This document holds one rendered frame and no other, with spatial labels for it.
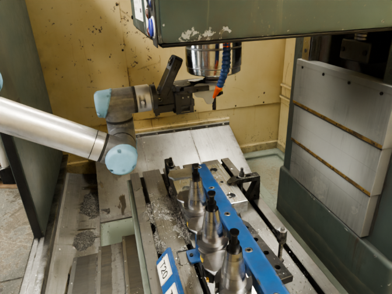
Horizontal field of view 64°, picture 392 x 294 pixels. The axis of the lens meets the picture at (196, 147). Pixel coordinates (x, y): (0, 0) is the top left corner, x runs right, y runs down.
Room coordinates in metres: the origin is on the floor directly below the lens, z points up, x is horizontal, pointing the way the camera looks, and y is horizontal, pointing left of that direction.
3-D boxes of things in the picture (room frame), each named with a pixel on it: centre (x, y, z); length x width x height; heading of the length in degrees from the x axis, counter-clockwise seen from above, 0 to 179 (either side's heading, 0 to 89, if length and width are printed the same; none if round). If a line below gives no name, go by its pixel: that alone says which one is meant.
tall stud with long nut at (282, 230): (0.73, -0.25, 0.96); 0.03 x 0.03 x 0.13
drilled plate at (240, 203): (1.04, -0.03, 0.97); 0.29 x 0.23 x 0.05; 15
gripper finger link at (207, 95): (0.88, -0.05, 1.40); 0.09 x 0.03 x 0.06; 92
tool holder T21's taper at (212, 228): (0.48, -0.03, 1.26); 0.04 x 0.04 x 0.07
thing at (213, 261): (0.43, -0.04, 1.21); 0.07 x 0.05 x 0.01; 105
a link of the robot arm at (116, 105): (0.84, 0.22, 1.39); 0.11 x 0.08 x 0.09; 105
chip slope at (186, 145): (1.56, 0.11, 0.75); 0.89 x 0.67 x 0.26; 105
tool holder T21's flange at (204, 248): (0.48, -0.03, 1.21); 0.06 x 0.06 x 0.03
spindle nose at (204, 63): (0.92, -0.06, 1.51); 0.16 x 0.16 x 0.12
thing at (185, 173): (0.75, 0.04, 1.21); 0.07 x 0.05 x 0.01; 105
